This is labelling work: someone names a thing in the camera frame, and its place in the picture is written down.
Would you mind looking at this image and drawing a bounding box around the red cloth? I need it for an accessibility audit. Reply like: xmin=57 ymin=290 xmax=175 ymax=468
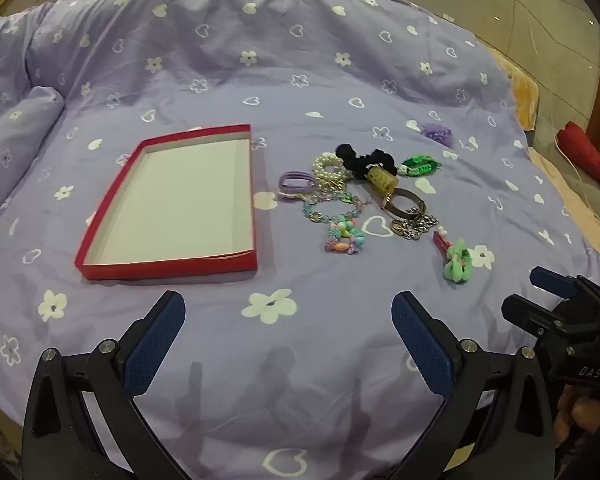
xmin=557 ymin=120 xmax=600 ymax=199

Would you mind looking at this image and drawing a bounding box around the yellow hair claw clip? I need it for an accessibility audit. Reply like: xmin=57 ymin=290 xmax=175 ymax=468
xmin=365 ymin=163 xmax=399 ymax=192

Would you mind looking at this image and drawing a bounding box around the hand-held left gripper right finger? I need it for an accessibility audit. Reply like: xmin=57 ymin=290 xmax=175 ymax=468
xmin=391 ymin=291 xmax=557 ymax=480

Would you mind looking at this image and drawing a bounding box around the orange blanket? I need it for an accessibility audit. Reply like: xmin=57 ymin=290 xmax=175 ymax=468
xmin=490 ymin=51 xmax=540 ymax=132

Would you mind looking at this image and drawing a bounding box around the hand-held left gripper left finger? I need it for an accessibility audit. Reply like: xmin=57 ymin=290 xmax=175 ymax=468
xmin=21 ymin=290 xmax=192 ymax=480

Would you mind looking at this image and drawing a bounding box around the green braided bracelet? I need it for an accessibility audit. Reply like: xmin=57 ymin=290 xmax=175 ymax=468
xmin=397 ymin=155 xmax=444 ymax=179

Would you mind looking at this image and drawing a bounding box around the red shallow cardboard box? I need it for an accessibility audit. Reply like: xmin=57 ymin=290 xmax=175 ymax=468
xmin=75 ymin=124 xmax=259 ymax=281

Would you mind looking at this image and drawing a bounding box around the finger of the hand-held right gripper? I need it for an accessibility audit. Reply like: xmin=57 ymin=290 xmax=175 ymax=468
xmin=529 ymin=266 xmax=588 ymax=306
xmin=501 ymin=294 xmax=563 ymax=338

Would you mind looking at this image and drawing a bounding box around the brown metal bangle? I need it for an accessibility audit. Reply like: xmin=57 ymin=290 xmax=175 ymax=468
xmin=381 ymin=187 xmax=426 ymax=220

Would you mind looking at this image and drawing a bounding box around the red hair clip green bow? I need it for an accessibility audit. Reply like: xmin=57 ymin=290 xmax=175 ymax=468
xmin=432 ymin=227 xmax=474 ymax=285

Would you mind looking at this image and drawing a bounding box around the purple flower-print duvet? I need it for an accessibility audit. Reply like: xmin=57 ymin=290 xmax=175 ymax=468
xmin=0 ymin=0 xmax=600 ymax=480

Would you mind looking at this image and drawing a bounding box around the pastel chunky bead bracelet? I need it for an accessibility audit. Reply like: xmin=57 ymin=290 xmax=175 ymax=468
xmin=324 ymin=213 xmax=367 ymax=256

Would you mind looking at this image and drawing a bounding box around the purple hair tie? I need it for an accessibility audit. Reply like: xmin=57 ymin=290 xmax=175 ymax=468
xmin=278 ymin=170 xmax=322 ymax=202

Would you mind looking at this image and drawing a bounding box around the white pearl bracelet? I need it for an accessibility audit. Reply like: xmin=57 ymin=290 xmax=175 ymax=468
xmin=312 ymin=152 xmax=354 ymax=189

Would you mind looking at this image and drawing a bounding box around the silver chain bracelet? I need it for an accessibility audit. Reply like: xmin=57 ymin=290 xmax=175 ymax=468
xmin=390 ymin=213 xmax=440 ymax=242

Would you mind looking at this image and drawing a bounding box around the purple frilly scrunchie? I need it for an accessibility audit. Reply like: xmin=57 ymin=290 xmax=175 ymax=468
xmin=420 ymin=122 xmax=455 ymax=149

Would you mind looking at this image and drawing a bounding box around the peach bed sheet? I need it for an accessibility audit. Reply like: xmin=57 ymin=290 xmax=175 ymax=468
xmin=527 ymin=147 xmax=600 ymax=283

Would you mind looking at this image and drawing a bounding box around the black scrunchie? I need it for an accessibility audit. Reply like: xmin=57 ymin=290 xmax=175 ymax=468
xmin=334 ymin=143 xmax=405 ymax=181

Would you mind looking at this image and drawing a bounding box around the person's right hand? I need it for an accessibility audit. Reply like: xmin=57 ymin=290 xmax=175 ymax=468
xmin=554 ymin=389 xmax=600 ymax=450

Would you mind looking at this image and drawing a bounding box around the blue bead chain bracelet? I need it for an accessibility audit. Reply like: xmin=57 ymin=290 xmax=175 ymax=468
xmin=300 ymin=189 xmax=371 ymax=227

